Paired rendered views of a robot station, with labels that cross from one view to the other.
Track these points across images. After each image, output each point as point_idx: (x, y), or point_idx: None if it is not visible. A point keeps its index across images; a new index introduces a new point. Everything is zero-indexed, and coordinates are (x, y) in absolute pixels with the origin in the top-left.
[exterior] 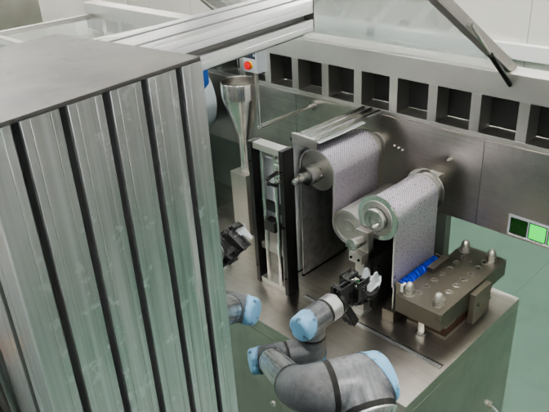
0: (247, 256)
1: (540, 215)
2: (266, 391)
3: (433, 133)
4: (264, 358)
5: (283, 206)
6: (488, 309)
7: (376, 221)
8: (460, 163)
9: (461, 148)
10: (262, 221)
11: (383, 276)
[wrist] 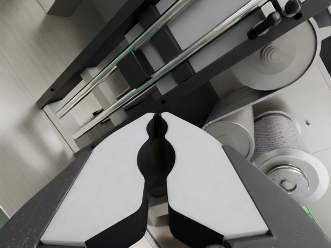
0: (32, 45)
1: (315, 203)
2: None
3: (322, 94)
4: None
5: (209, 77)
6: None
7: (289, 188)
8: (310, 132)
9: (327, 126)
10: (115, 42)
11: None
